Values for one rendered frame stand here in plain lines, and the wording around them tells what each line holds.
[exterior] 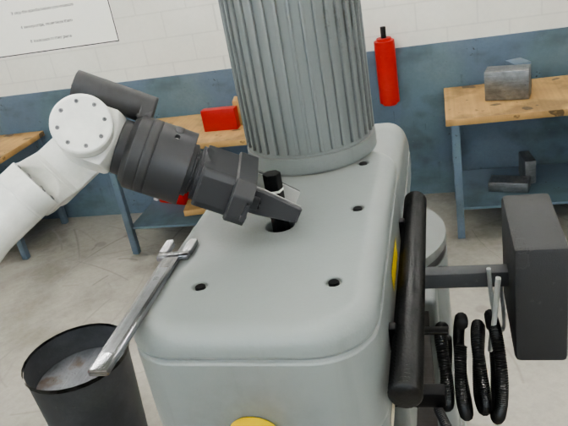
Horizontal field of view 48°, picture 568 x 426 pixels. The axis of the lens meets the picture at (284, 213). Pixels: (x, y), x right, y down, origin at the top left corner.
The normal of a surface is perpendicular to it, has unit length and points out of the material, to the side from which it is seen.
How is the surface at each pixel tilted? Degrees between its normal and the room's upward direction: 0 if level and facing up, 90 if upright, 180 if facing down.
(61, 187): 51
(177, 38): 90
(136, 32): 90
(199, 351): 81
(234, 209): 90
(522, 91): 90
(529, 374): 0
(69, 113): 63
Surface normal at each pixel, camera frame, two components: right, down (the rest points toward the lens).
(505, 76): -0.40, 0.44
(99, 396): 0.55, 0.33
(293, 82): -0.06, 0.43
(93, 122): 0.20, -0.08
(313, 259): -0.16, -0.89
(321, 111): 0.23, 0.37
